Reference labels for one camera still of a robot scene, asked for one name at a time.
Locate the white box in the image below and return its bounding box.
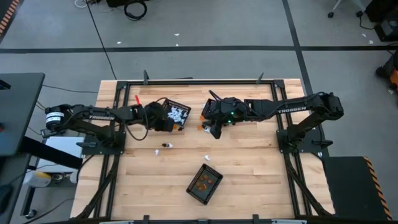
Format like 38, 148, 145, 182
37, 136, 85, 174

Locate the black desk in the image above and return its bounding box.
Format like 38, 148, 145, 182
0, 73, 46, 156

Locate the black aluminium table frame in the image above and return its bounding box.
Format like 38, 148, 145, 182
70, 70, 336, 224

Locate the black slotted plastic basket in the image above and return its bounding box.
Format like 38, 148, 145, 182
185, 163, 224, 206
201, 98, 218, 121
161, 98, 192, 126

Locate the white and yellow container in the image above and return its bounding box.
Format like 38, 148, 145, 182
23, 170, 52, 188

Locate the black hazard-striped platform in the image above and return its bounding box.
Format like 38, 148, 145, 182
322, 156, 394, 222

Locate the black floor equipment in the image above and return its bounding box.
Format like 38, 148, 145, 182
363, 0, 398, 43

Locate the coiled black cable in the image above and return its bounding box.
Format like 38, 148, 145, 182
123, 0, 148, 22

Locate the long black floor cable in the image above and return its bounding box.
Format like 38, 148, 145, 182
85, 0, 118, 80

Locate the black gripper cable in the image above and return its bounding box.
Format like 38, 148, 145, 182
125, 97, 170, 141
208, 90, 223, 102

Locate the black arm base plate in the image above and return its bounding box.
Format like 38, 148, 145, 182
76, 130, 127, 156
276, 129, 334, 154

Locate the black equipment box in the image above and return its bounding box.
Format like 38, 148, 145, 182
105, 0, 150, 7

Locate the black and orange object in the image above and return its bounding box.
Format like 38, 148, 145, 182
374, 51, 398, 91

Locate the black hazard-striped floor mat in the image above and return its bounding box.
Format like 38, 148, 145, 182
0, 0, 21, 41

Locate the office chair base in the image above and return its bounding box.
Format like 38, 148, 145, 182
327, 0, 364, 19

